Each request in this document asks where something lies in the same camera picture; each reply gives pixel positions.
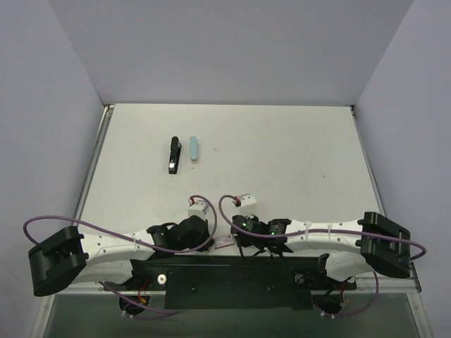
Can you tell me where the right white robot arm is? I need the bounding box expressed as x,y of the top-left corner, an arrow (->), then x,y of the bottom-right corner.
231,212 -> 411,288

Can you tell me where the black stapler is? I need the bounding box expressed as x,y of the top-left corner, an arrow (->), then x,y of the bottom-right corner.
168,136 -> 182,175

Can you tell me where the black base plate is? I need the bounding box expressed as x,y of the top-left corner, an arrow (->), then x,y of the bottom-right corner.
106,254 -> 357,311

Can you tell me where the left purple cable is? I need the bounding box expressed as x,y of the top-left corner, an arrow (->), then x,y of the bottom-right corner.
22,194 -> 217,253

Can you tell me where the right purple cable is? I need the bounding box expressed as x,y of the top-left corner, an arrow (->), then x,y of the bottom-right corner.
218,195 -> 427,261

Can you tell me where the purple cable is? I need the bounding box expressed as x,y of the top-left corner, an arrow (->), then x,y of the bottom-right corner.
22,194 -> 217,253
218,195 -> 427,261

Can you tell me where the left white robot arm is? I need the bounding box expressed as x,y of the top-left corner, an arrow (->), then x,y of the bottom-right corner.
28,215 -> 214,297

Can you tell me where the light blue stapler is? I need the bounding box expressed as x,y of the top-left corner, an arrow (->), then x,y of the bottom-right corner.
189,136 -> 199,163

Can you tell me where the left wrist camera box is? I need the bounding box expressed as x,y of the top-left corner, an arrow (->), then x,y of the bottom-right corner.
187,198 -> 209,220

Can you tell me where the aluminium frame rail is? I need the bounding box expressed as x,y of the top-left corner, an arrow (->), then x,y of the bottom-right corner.
354,263 -> 423,294

